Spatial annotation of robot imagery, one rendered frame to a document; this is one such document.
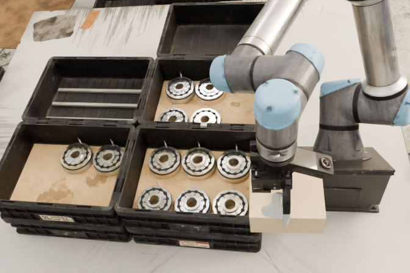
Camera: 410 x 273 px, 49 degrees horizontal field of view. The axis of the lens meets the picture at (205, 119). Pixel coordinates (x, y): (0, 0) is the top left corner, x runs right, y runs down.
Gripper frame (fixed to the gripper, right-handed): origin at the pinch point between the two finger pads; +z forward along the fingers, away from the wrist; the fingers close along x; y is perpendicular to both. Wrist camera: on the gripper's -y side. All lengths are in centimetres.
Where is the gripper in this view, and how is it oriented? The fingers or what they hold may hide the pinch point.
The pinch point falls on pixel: (286, 197)
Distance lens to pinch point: 102.9
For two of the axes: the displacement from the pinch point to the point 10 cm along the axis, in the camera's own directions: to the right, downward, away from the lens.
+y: -9.9, 0.2, 1.4
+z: 1.3, 6.1, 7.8
